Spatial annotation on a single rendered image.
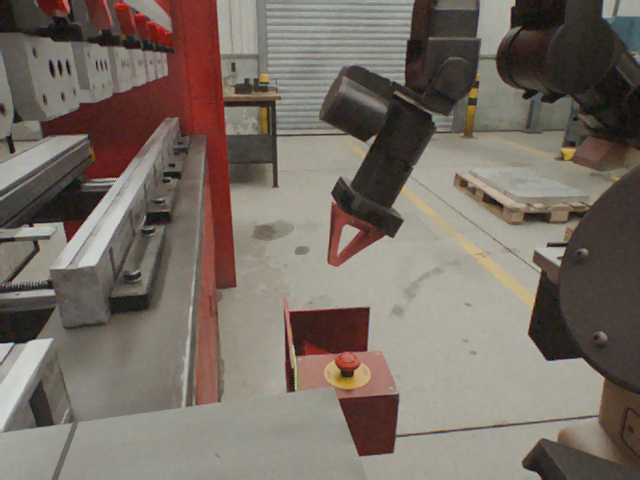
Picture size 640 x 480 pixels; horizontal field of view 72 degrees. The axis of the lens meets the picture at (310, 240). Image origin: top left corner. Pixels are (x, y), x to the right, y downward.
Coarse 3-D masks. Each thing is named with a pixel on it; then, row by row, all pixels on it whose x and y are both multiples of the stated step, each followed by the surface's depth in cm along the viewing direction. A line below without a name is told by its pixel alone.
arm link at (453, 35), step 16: (416, 0) 47; (432, 0) 44; (448, 0) 44; (464, 0) 44; (416, 16) 47; (432, 16) 44; (448, 16) 44; (464, 16) 44; (416, 32) 47; (432, 32) 45; (448, 32) 44; (464, 32) 45; (416, 48) 50; (432, 48) 45; (448, 48) 45; (464, 48) 45; (416, 64) 48; (432, 64) 45; (416, 80) 48; (464, 96) 47
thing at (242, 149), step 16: (256, 80) 436; (224, 96) 412; (240, 96) 416; (256, 96) 417; (272, 96) 419; (272, 112) 428; (272, 128) 433; (240, 144) 528; (256, 144) 528; (272, 144) 439; (240, 160) 446; (256, 160) 446; (272, 160) 446
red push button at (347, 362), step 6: (342, 354) 68; (348, 354) 68; (354, 354) 68; (336, 360) 67; (342, 360) 67; (348, 360) 67; (354, 360) 67; (360, 360) 68; (342, 366) 66; (348, 366) 66; (354, 366) 66; (342, 372) 68; (348, 372) 67; (354, 372) 68
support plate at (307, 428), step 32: (128, 416) 31; (160, 416) 31; (192, 416) 31; (224, 416) 31; (256, 416) 31; (288, 416) 31; (320, 416) 31; (0, 448) 28; (32, 448) 28; (96, 448) 28; (128, 448) 28; (160, 448) 28; (192, 448) 28; (224, 448) 28; (256, 448) 28; (288, 448) 28; (320, 448) 28; (352, 448) 28
